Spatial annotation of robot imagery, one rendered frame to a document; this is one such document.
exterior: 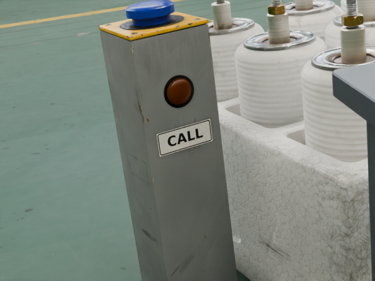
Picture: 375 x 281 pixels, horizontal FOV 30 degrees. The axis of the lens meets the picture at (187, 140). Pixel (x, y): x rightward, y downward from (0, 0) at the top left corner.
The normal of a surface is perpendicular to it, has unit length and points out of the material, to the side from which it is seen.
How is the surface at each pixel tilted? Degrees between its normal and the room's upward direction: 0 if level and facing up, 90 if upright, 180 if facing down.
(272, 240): 90
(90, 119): 0
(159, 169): 90
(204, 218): 90
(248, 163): 90
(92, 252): 0
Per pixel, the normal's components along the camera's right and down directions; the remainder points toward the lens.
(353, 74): -0.12, -0.93
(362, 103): -0.98, 0.17
